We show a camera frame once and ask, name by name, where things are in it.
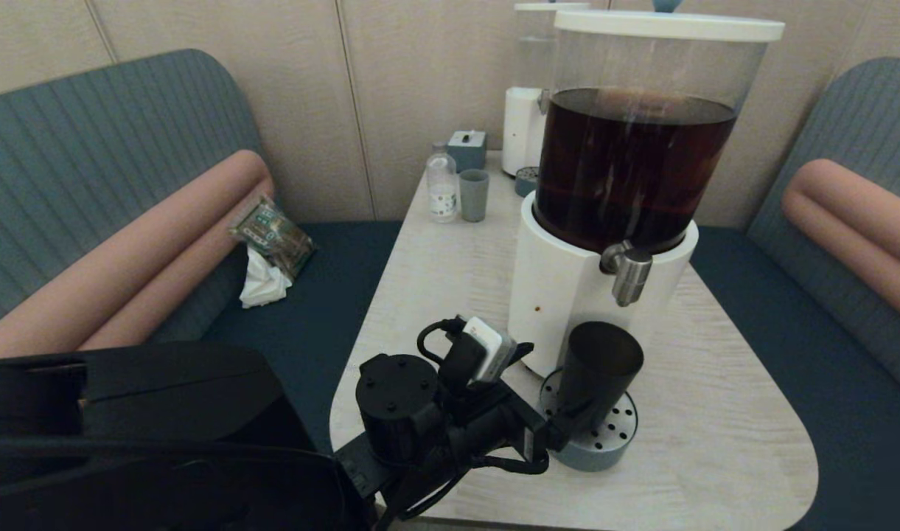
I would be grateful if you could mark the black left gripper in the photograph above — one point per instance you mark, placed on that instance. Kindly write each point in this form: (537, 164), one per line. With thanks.
(494, 424)

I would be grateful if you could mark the black plastic cup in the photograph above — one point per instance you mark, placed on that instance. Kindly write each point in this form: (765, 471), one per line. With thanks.
(601, 369)

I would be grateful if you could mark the steel dispenser tap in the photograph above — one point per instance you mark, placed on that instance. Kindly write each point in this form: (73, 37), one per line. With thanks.
(628, 274)

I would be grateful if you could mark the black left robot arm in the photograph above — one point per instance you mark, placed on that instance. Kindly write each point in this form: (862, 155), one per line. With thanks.
(162, 442)

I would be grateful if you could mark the grey-blue plastic cup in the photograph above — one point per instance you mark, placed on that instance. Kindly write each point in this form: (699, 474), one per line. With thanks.
(474, 196)

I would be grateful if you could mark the large blue perforated drip tray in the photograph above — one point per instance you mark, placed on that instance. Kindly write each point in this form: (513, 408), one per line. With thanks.
(608, 450)

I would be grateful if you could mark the large tea beverage dispenser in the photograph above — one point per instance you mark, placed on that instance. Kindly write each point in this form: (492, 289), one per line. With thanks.
(567, 280)

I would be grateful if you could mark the small blue drip tray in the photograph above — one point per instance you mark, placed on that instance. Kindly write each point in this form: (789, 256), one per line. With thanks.
(525, 181)

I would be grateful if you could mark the clear plastic bottle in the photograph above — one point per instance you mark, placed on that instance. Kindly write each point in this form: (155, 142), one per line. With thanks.
(442, 190)

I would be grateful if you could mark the blue-grey tissue box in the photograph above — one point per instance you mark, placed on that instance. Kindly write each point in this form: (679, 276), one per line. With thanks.
(466, 151)

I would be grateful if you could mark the small empty beverage dispenser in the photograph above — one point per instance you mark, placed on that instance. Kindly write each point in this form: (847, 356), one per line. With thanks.
(522, 131)

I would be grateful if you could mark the white crumpled tissue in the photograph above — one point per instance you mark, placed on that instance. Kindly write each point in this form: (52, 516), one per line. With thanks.
(262, 286)

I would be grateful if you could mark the green snack packet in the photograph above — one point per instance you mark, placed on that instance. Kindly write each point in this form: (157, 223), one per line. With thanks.
(276, 234)

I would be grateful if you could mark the pink cylindrical bolster cushion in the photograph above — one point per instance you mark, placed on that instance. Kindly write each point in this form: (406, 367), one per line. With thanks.
(855, 220)
(125, 280)

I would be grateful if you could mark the white dispenser lid blue knob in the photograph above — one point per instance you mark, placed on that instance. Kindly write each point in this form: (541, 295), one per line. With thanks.
(667, 27)

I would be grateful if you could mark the small white dispenser lid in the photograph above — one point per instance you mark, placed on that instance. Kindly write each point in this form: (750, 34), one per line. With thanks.
(549, 7)

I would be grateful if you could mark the teal upholstered booth sofa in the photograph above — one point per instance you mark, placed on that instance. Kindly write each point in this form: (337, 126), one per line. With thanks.
(862, 118)
(88, 140)

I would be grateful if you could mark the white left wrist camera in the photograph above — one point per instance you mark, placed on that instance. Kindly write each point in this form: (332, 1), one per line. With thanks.
(488, 350)

